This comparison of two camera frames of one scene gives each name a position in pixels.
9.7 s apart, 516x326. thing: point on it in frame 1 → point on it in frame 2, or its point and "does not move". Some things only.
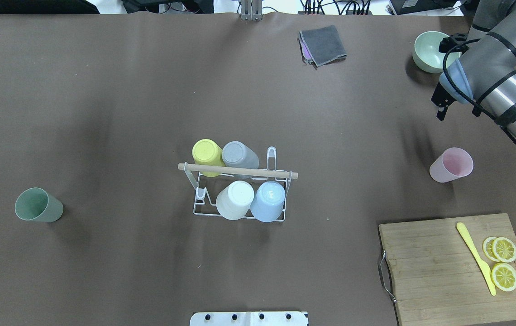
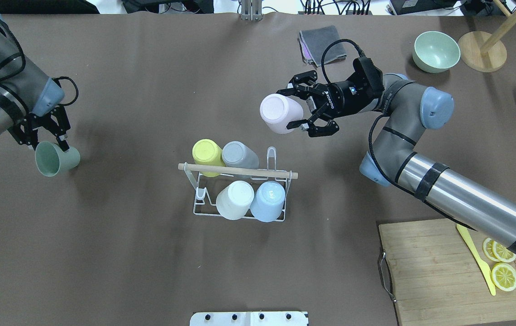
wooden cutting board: x=435 y=278 does not move
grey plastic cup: x=236 y=154 does not move
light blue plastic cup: x=268 y=205 does not move
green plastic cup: x=35 y=204 → x=52 y=160
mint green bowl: x=426 y=54 does not move
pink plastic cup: x=452 y=163 → x=278 y=111
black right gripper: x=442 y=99 → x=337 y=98
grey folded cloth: x=321 y=45 does not move
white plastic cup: x=233 y=200 does not move
